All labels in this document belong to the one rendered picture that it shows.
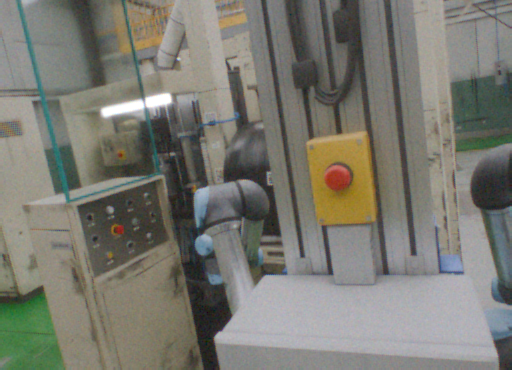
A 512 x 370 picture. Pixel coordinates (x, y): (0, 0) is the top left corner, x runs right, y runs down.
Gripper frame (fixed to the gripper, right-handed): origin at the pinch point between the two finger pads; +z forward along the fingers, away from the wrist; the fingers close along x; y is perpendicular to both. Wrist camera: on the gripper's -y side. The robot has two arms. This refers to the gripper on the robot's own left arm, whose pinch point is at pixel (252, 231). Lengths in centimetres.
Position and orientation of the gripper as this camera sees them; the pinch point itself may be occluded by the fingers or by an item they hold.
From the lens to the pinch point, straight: 180.6
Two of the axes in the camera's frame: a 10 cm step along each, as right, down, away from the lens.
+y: -1.0, -9.9, -0.6
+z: 5.2, -1.0, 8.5
